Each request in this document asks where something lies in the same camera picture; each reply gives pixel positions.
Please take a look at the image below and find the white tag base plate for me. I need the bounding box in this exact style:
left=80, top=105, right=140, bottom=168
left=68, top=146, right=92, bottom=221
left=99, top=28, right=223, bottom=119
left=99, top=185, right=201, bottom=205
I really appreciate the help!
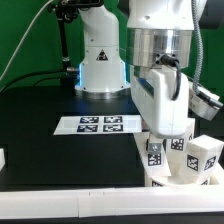
left=54, top=115, right=142, bottom=135

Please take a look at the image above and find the black cable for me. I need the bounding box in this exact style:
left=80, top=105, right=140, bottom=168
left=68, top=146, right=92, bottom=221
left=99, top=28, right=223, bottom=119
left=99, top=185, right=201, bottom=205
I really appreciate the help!
left=0, top=68, right=78, bottom=94

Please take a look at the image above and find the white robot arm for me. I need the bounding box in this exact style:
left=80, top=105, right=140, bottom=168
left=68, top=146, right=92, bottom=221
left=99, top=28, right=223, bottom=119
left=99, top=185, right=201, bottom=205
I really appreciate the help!
left=76, top=0, right=222, bottom=155

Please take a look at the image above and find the white U-shaped wall fence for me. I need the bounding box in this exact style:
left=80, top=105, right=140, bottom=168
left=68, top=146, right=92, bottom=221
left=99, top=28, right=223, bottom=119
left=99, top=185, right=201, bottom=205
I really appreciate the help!
left=0, top=148, right=224, bottom=220

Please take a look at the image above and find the grey cable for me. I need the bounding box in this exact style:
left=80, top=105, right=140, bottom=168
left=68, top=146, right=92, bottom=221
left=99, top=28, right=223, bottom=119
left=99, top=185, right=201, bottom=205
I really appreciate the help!
left=0, top=0, right=54, bottom=82

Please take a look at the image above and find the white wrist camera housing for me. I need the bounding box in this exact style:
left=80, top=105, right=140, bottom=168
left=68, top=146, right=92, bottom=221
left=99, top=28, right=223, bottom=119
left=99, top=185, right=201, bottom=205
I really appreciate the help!
left=189, top=82, right=223, bottom=121

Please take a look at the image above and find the black camera stand pole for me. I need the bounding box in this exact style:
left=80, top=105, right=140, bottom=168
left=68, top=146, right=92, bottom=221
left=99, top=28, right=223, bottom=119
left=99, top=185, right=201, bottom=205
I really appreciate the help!
left=47, top=0, right=104, bottom=88

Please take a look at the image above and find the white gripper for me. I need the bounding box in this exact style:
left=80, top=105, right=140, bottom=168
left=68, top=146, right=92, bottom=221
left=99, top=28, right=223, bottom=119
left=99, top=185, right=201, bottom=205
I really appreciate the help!
left=130, top=66, right=189, bottom=155

